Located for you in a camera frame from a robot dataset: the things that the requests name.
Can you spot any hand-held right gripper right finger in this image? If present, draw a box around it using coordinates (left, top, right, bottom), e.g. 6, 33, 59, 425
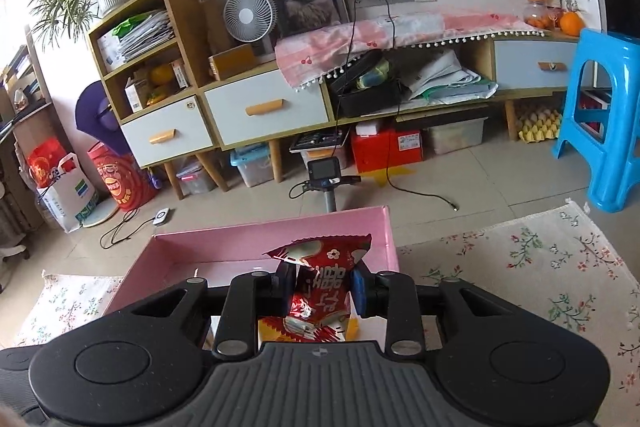
350, 264, 534, 358

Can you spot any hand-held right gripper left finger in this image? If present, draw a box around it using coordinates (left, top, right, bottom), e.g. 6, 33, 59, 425
107, 259, 299, 359

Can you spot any red snack packet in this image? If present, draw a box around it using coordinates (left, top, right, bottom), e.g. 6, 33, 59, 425
262, 234, 374, 341

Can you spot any pink cardboard box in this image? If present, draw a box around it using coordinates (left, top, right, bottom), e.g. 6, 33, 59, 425
102, 205, 401, 349

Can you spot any yellow paper piece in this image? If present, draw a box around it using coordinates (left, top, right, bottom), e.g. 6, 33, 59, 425
360, 164, 416, 190

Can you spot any clear bin blue lid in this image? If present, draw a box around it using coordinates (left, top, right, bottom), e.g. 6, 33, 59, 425
230, 144, 276, 188

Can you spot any small clear bin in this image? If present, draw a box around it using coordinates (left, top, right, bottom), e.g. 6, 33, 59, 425
175, 157, 219, 197

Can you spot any red carton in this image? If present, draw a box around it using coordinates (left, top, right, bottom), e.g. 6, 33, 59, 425
350, 127, 425, 173

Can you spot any black electronic device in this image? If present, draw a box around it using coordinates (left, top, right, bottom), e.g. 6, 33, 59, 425
289, 129, 351, 156

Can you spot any floral rug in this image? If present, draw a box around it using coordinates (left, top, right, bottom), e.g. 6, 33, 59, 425
15, 201, 640, 427

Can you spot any clear storage box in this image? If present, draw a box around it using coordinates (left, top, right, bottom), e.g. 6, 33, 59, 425
427, 117, 489, 156

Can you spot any wide white drawer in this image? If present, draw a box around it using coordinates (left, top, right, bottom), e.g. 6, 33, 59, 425
204, 68, 332, 148

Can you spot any red patterned gift bag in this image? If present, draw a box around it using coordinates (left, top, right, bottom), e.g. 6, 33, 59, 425
87, 142, 159, 213

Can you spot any black bag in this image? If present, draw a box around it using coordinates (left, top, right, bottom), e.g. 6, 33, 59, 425
327, 49, 407, 118

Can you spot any round white base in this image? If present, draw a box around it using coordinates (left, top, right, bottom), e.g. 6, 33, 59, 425
75, 197, 121, 228

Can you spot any white cabinet drawer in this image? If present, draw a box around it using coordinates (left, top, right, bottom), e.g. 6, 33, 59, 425
121, 96, 214, 168

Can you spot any yellow green bundle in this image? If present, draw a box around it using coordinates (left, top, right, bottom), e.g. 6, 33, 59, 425
357, 59, 391, 88

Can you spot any brown wooden box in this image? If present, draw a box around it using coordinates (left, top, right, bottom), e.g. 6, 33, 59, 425
207, 44, 259, 80

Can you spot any pile of white bags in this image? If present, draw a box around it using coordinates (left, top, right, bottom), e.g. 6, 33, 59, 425
402, 49, 500, 103

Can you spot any white paper bag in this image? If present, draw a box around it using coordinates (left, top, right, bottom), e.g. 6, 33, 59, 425
36, 152, 99, 234

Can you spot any yellow egg tray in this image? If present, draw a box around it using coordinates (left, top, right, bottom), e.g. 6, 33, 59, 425
515, 104, 564, 143

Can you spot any pink cherry cloth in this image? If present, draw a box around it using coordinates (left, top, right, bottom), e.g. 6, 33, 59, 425
275, 9, 552, 94

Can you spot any purple cap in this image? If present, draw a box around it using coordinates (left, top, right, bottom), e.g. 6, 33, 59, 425
75, 81, 134, 156

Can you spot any low wooden cabinet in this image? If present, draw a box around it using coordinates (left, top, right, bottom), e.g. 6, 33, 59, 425
200, 27, 592, 188

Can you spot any red plastic bag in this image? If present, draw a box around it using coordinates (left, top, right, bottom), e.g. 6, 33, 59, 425
26, 138, 69, 188

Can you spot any small white desk fan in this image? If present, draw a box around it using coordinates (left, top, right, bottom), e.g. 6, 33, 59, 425
222, 0, 278, 46

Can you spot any pale blue drawer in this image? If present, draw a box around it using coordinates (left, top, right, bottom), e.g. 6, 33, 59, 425
492, 39, 581, 90

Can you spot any stack of papers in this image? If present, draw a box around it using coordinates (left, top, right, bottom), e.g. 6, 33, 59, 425
97, 9, 176, 68

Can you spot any wooden shelf cabinet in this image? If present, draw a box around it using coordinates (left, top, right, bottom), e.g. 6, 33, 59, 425
87, 0, 227, 200

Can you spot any red box under stool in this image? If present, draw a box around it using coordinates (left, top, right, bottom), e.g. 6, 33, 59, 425
580, 89, 614, 136

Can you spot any jar of small oranges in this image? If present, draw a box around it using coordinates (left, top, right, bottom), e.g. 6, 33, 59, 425
522, 0, 557, 30

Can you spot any blue plastic stool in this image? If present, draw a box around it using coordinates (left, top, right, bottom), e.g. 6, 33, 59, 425
551, 28, 640, 214

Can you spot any black camera on tripod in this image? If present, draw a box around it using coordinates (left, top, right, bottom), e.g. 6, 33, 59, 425
289, 159, 361, 213

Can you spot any white round device with cable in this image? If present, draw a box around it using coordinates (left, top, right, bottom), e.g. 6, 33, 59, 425
100, 207, 174, 251

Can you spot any dark wall shelf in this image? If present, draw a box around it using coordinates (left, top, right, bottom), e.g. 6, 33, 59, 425
0, 32, 57, 233

